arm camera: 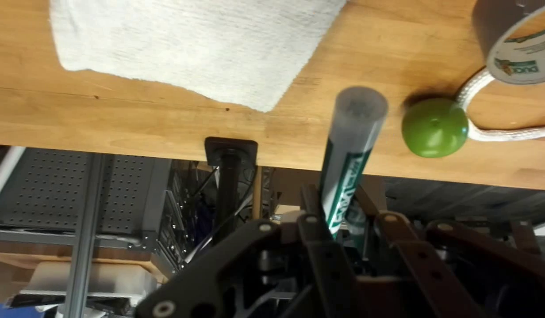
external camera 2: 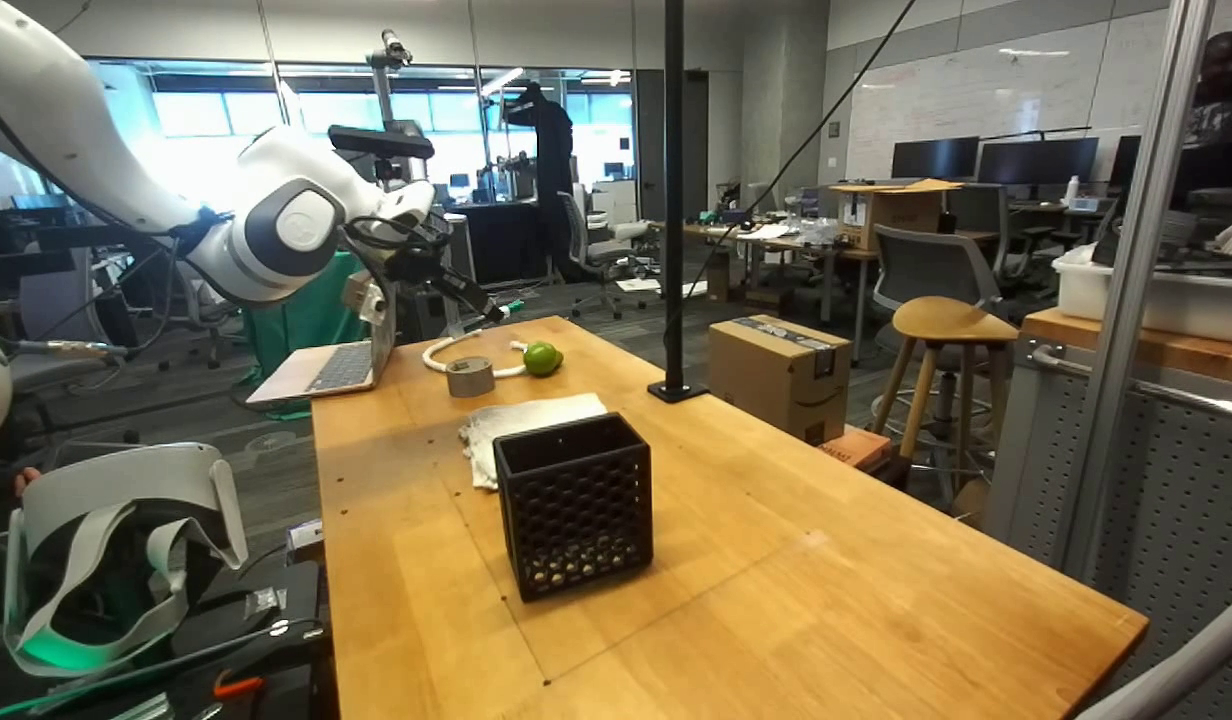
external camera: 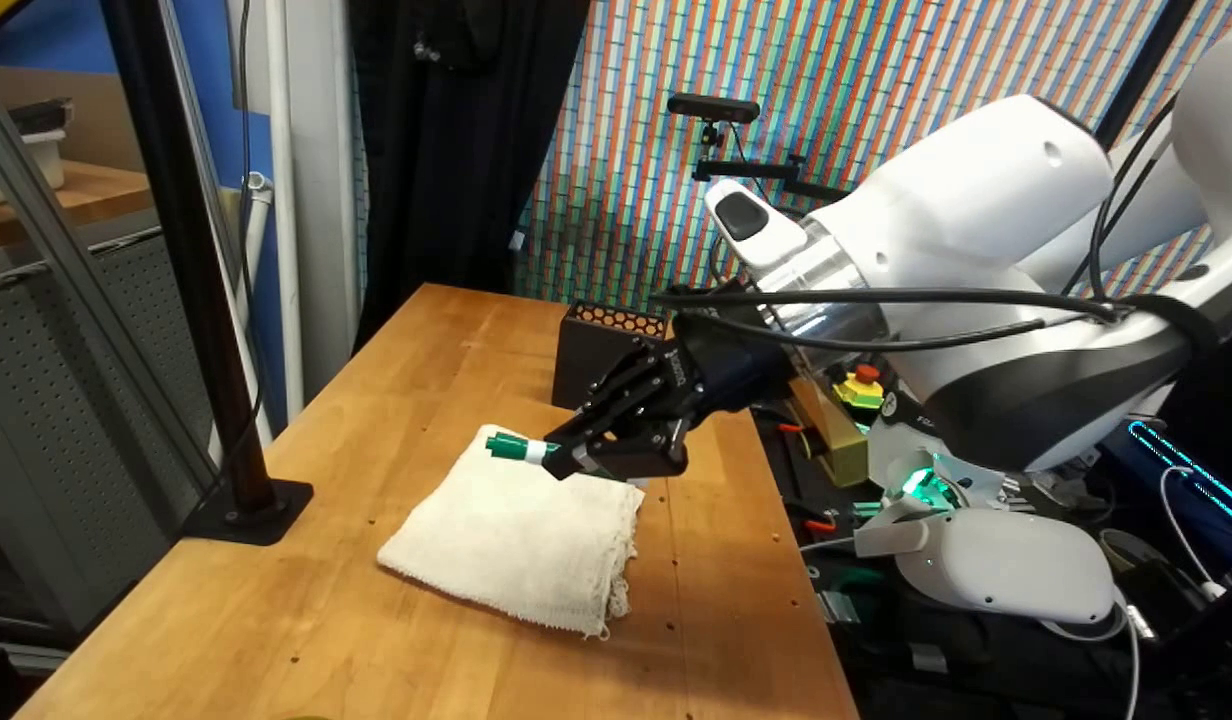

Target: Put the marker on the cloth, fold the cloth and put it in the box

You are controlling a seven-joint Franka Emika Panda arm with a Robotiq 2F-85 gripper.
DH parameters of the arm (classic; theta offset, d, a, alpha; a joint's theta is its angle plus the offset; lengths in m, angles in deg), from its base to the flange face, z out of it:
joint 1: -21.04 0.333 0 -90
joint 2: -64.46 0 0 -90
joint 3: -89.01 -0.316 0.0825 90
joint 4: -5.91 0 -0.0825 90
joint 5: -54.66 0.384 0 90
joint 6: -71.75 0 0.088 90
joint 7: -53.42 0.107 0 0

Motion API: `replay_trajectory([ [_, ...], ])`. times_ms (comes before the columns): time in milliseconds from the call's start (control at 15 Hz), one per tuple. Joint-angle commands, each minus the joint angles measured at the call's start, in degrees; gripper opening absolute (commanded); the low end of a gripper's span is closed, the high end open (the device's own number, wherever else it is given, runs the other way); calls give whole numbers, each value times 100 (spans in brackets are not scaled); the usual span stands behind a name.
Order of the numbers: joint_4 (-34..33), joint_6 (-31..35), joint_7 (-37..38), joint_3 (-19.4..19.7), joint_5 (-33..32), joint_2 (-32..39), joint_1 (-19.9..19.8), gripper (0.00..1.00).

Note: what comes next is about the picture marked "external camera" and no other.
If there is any yellow red emergency stop button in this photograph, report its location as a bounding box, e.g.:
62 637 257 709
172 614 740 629
830 359 893 419

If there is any white VR headset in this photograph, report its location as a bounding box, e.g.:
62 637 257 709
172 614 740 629
848 505 1127 633

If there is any colourful patterned backdrop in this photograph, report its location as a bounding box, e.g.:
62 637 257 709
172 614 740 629
513 0 1232 315

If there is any teal white small device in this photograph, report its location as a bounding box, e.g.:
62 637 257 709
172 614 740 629
897 452 976 519

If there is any white cloth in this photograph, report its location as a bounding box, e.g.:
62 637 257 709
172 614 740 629
373 419 649 644

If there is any black bar camera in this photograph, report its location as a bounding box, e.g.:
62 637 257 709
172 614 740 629
666 87 769 128

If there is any grey perforated metal panel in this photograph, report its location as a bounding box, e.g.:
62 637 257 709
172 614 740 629
0 224 223 633

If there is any blue crate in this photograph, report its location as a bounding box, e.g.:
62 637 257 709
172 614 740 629
1124 412 1232 580

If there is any black curtain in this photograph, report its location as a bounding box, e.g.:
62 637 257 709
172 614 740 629
347 0 596 352

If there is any white cable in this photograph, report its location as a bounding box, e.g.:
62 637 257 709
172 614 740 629
1153 463 1232 607

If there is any black perforated box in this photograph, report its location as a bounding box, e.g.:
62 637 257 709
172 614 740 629
548 299 678 412

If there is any black pole stand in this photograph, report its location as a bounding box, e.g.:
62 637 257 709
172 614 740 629
91 0 321 549

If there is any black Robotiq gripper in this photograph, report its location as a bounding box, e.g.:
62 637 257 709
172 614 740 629
542 311 797 483

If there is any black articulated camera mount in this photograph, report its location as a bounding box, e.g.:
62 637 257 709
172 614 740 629
688 151 851 210

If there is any olive wrist camera block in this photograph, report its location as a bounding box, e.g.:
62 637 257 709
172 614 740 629
785 374 876 492

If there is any wooden shelf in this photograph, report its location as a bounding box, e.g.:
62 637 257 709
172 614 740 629
0 155 151 259

